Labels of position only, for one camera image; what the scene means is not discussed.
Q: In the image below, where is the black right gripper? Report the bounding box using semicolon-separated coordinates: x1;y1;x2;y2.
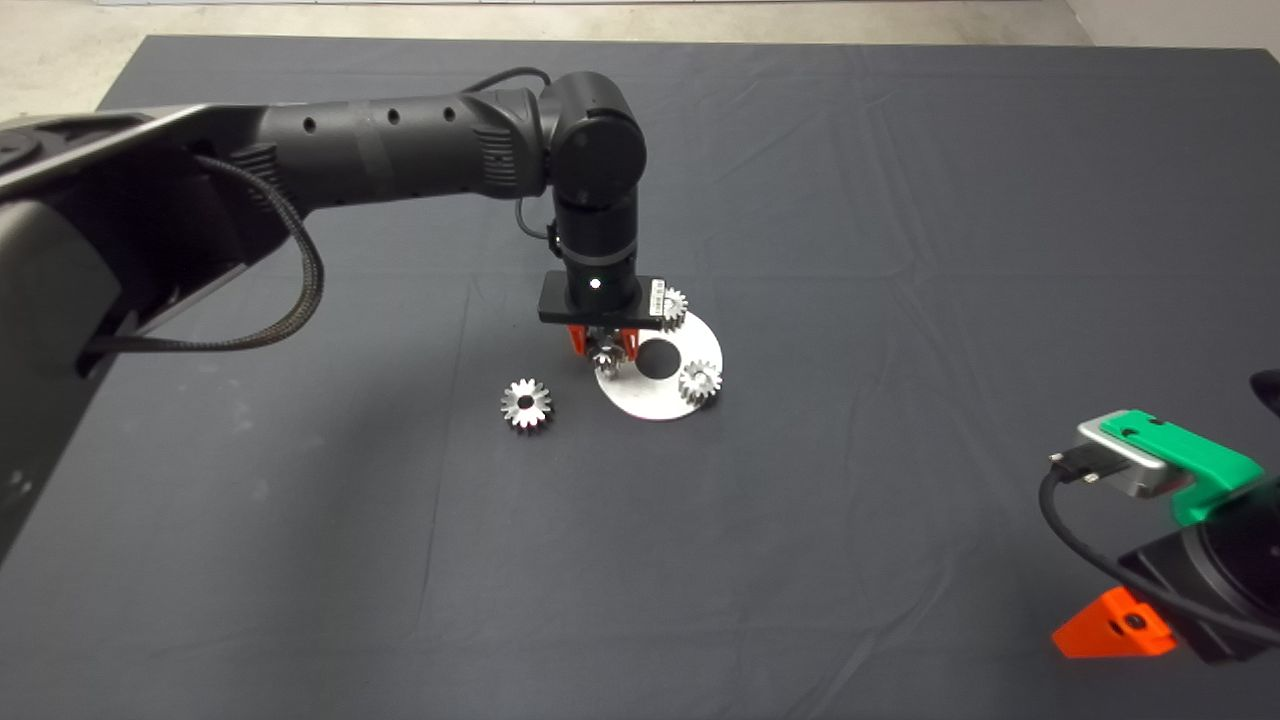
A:
1050;520;1280;663

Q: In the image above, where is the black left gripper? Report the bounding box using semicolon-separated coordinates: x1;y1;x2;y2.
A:
538;275;668;361

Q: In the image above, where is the large steel gear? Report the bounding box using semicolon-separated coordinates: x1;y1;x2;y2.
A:
500;378;555;433

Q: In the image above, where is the round metal plate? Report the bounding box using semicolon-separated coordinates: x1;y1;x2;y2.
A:
596;312;723;421

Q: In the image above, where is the dark grey table cloth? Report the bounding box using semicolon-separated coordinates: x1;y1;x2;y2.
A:
0;35;1280;720

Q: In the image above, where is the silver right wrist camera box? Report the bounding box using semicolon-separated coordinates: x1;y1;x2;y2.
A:
1076;418;1196;498

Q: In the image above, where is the green right camera mount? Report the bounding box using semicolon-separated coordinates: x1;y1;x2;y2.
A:
1100;410;1266;526

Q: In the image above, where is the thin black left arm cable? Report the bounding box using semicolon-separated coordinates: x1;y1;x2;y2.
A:
465;66;561;261

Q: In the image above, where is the black braided hose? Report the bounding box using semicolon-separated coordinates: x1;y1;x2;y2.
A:
80;155;326;353

